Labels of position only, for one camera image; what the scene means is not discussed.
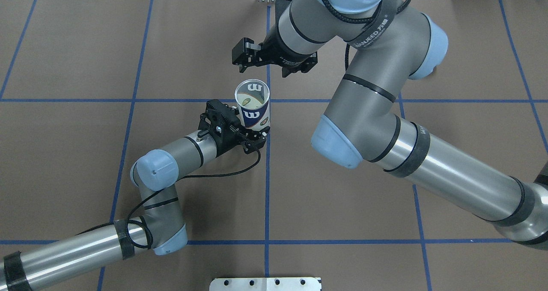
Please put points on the white blue tennis ball can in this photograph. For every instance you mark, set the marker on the white blue tennis ball can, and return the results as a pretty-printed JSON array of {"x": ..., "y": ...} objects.
[{"x": 254, "y": 119}]

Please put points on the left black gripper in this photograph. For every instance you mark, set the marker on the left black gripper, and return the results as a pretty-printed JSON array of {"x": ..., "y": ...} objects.
[{"x": 230, "y": 140}]

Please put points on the white camera mast base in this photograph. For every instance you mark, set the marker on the white camera mast base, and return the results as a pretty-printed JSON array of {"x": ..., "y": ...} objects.
[{"x": 267, "y": 284}]

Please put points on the yellow tennis ball Roland Garros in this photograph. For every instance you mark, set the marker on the yellow tennis ball Roland Garros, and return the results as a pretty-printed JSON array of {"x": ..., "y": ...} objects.
[{"x": 250, "y": 101}]

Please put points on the right grey silver robot arm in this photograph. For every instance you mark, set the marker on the right grey silver robot arm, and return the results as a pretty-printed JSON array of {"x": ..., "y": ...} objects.
[{"x": 366, "y": 119}]

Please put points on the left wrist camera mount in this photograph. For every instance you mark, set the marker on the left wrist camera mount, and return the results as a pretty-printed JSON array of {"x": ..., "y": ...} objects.
[{"x": 218, "y": 118}]

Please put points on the left grey silver robot arm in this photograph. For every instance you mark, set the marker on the left grey silver robot arm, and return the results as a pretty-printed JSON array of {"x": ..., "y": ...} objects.
[{"x": 155, "y": 223}]

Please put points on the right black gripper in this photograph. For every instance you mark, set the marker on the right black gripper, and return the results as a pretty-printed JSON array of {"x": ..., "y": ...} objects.
[{"x": 286, "y": 59}]

